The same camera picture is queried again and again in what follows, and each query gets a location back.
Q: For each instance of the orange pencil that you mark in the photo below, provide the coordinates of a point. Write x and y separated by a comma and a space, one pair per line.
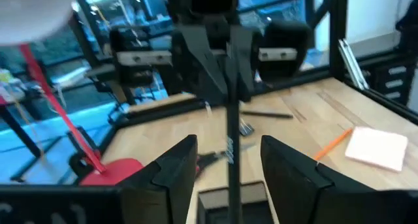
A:
333, 144

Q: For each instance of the black diagonal desk leg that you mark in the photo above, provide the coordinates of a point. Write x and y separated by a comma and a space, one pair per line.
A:
19, 129

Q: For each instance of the red and black scissors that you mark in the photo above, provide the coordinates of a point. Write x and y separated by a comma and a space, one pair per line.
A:
209, 158

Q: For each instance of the black pen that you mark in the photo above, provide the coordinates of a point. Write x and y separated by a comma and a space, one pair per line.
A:
267, 114
234, 126

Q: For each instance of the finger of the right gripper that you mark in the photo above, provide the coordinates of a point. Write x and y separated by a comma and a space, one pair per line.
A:
202, 73
243, 70

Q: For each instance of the black drawer cabinet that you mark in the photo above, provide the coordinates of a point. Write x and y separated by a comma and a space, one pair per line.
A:
392, 83

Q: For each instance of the red desk lamp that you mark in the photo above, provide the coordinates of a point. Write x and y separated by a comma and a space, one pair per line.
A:
111, 173

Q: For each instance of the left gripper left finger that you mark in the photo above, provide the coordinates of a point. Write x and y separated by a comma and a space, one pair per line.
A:
170, 191

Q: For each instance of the black binder clip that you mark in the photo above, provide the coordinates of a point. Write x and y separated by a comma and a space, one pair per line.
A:
246, 129

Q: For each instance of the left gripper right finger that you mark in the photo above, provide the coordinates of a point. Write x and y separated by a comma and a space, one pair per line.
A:
290, 185

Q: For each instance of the silver aluminium extrusion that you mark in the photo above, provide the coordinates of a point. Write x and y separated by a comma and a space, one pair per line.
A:
354, 67

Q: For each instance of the pink sticky note pad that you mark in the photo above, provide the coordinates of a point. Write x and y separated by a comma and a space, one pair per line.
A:
375, 147

